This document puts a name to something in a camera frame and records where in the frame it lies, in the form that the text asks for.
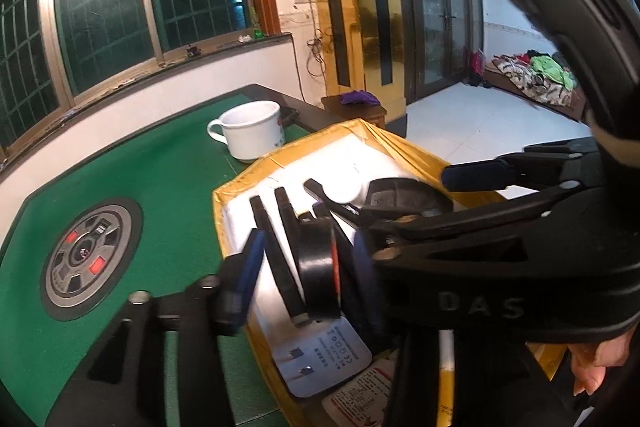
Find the pile of clothes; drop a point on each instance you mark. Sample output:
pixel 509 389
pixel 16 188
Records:
pixel 535 77

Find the small white red-label bottle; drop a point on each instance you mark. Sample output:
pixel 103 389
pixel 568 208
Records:
pixel 360 397

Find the round grey table control panel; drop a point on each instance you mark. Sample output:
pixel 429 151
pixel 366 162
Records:
pixel 65 277

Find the yellow cardboard box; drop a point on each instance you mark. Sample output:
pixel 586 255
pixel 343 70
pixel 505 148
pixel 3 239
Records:
pixel 395 147

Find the golden door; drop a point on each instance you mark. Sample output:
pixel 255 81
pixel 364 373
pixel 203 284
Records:
pixel 360 7

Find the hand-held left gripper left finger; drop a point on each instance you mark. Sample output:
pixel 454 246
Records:
pixel 252 257

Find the purple cloth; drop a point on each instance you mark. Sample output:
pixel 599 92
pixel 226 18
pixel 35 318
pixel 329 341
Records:
pixel 357 98

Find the person's right hand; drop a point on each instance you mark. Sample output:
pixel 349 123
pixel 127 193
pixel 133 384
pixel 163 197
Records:
pixel 597 357

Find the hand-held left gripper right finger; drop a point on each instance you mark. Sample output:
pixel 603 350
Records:
pixel 362 287

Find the dark glass double door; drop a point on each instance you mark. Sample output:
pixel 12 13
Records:
pixel 440 17

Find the white cup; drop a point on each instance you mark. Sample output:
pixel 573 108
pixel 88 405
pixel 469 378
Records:
pixel 250 132

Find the black tape roll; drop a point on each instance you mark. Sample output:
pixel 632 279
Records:
pixel 317 272

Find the small wooden stool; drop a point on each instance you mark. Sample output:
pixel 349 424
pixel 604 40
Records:
pixel 360 114

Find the plain white bottle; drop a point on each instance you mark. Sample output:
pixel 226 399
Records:
pixel 347 192

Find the white power adapter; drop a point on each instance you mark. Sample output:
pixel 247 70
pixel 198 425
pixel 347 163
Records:
pixel 325 352

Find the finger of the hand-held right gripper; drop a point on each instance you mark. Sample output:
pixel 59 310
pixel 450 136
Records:
pixel 470 174
pixel 450 222

